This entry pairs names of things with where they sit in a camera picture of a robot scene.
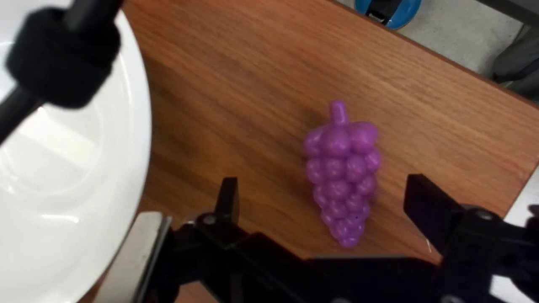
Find blue round object on floor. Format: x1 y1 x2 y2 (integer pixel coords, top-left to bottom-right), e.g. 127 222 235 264
354 0 422 30

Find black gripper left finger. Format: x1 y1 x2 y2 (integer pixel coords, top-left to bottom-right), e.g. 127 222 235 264
196 177 243 247

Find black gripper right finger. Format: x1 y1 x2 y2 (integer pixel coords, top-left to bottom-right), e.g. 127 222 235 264
403 173 539 269

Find white plastic bowl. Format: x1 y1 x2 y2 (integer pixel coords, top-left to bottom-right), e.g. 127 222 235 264
0 13 152 303

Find brown wooden desk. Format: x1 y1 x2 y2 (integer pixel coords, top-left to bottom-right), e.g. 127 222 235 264
125 0 539 259

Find purple toy grape bunch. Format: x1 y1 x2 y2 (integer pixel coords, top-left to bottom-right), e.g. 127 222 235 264
304 101 381 247

